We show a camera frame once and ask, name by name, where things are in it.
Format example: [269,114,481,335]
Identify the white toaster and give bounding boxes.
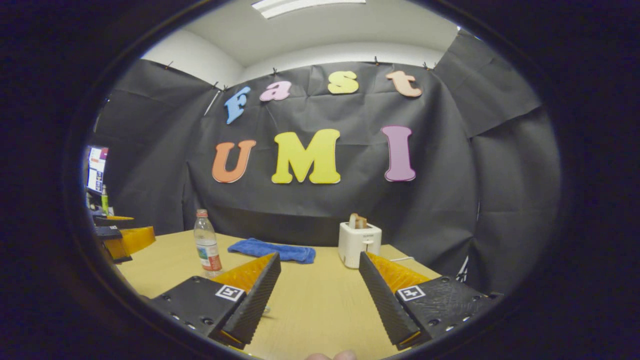
[338,221,382,269]

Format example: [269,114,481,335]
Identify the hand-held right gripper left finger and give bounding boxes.
[150,251,282,350]

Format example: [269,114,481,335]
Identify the blue towel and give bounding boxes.
[227,237,317,264]

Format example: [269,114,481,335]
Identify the computer monitor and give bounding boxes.
[86,145,109,196]

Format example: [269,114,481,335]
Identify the clear plastic water bottle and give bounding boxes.
[193,209,224,278]

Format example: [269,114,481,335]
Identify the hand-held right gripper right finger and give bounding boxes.
[358,251,503,351]

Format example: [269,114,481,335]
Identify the ceiling light panel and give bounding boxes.
[251,0,367,20]

